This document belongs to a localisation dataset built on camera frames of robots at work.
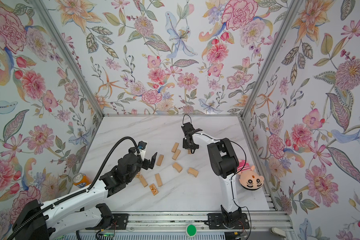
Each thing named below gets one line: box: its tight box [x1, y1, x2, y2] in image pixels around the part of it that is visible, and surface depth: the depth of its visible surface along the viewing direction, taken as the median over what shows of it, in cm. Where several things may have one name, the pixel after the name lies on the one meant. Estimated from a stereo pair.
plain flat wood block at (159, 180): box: [155, 173, 163, 187], surface depth 90 cm
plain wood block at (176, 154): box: [172, 149, 181, 161], surface depth 100 cm
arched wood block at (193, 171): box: [187, 167, 199, 178], surface depth 91 cm
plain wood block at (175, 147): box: [171, 142, 179, 153], surface depth 103 cm
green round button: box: [185, 224, 197, 237], surface depth 66 cm
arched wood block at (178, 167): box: [172, 162, 183, 173], surface depth 94 cm
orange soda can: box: [72, 172, 91, 188], surface depth 79 cm
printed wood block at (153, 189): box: [149, 183, 159, 196], surface depth 86 cm
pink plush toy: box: [237, 159, 265, 191], surface depth 81 cm
